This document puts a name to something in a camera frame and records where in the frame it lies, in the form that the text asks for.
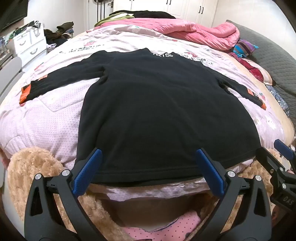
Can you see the hanging dark belts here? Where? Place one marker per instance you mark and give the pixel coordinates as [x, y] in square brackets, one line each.
[100, 9]

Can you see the white chair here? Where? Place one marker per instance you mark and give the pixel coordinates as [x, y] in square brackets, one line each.
[10, 69]

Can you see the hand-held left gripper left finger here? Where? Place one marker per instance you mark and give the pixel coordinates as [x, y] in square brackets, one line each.
[87, 171]

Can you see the black cloth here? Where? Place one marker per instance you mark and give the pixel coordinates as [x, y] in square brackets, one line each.
[150, 14]

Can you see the blue floral cloth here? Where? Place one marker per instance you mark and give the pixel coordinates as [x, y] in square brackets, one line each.
[278, 97]

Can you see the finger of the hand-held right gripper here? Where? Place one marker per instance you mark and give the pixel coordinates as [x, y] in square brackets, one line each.
[284, 148]
[268, 162]

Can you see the peach bed sheet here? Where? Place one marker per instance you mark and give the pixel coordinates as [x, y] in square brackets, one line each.
[270, 109]

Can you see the white wardrobe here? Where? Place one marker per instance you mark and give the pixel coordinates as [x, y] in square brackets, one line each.
[185, 9]

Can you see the pile of dark clothes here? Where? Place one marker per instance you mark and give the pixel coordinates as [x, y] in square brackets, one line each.
[62, 27]

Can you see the white drawer cabinet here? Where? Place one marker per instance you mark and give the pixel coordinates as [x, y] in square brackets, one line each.
[30, 46]

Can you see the black sweater with orange cuffs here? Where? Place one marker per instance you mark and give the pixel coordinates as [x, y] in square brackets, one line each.
[161, 115]

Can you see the pink dotted pajamas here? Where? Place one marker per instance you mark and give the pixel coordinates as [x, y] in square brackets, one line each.
[161, 228]

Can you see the red floral cloth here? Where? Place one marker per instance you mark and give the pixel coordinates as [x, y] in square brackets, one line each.
[254, 69]

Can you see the bright pink comforter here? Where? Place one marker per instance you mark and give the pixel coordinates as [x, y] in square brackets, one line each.
[185, 32]

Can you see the pink strawberry print quilt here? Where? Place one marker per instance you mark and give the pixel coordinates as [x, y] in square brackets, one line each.
[57, 120]

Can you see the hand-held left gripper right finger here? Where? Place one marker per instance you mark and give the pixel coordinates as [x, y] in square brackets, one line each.
[210, 171]

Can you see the striped colourful pillow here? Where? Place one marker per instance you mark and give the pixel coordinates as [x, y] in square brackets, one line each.
[245, 47]

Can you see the grey quilted headboard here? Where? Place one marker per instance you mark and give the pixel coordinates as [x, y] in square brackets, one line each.
[272, 58]

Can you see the black television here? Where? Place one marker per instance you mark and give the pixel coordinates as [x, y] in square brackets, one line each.
[11, 11]

